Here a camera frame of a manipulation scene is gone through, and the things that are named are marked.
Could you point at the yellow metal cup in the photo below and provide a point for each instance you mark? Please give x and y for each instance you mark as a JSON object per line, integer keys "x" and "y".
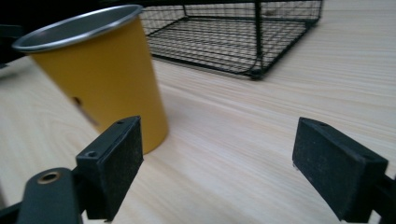
{"x": 106, "y": 77}

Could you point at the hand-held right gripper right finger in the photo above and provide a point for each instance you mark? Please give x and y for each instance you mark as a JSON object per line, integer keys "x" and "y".
{"x": 330, "y": 168}

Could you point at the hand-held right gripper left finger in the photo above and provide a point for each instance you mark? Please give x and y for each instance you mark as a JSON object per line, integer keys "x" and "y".
{"x": 115, "y": 161}

